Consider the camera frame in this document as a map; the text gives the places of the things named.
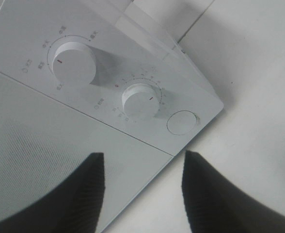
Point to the upper white power knob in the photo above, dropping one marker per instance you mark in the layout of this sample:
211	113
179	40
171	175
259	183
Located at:
74	64

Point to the white microwave oven body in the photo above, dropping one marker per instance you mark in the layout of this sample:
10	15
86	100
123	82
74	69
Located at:
126	54

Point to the white microwave door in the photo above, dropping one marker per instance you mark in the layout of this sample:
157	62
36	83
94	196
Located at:
42	141

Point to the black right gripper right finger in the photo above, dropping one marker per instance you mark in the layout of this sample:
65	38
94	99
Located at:
214	205

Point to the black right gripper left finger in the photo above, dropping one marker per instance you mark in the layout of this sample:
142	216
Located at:
74	206

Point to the round white door button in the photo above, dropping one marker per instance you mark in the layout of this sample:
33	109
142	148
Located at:
181	122

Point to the lower white timer knob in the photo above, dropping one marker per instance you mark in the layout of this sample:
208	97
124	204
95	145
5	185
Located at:
140	102

